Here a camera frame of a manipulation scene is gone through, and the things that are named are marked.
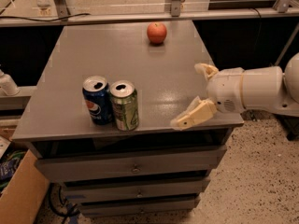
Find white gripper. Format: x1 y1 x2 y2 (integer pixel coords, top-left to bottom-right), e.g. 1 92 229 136
170 63 245 130

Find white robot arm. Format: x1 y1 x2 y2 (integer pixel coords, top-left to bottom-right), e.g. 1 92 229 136
170 54 299 130

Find white pipe fitting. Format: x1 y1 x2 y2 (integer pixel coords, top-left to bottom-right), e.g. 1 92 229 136
0 69 20 96

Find top grey drawer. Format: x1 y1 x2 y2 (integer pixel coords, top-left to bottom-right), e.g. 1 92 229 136
36 145 226 183

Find grey drawer cabinet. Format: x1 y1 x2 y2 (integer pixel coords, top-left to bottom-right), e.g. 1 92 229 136
13 21 242 217

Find cardboard box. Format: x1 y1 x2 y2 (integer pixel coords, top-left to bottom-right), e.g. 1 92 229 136
0 150 50 224

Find black cables under cabinet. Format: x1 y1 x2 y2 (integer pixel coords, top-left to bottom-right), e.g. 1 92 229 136
47 184 81 218

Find green soda can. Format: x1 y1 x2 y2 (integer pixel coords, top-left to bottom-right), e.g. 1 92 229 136
110 80 139 131

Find middle grey drawer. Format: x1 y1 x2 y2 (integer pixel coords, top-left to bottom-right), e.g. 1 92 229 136
64 176 210 203

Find bottom grey drawer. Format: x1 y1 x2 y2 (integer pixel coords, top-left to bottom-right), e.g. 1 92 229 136
80 196 199 217

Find snack bags in box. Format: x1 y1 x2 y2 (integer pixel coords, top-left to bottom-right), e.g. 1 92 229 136
0 150 26 192

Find blue pepsi can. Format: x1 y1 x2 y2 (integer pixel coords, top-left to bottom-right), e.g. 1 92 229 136
82 76 113 125

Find red apple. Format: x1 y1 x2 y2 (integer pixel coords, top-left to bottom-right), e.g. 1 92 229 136
147 22 167 44

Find black cable on rail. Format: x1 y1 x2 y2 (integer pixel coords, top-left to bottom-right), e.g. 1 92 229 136
0 12 92 22

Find grey drawer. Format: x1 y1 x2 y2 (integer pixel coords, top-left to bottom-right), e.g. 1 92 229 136
80 196 199 217
64 176 210 203
36 145 226 183

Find grey metal frame rail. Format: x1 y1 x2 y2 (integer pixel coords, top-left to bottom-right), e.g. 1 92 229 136
0 7 299 27

